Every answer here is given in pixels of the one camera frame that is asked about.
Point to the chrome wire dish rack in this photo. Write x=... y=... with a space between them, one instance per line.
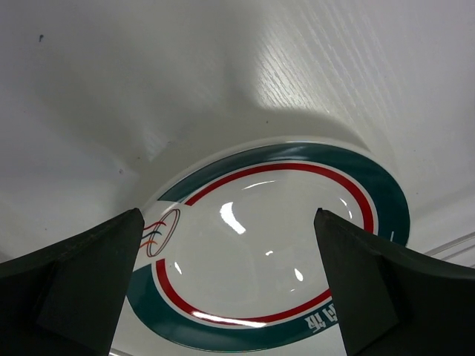
x=459 y=251

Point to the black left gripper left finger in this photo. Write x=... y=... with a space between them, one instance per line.
x=66 y=298

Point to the plate with teal red rings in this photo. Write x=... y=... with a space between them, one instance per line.
x=229 y=260

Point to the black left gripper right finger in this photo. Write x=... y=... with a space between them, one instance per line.
x=390 y=300

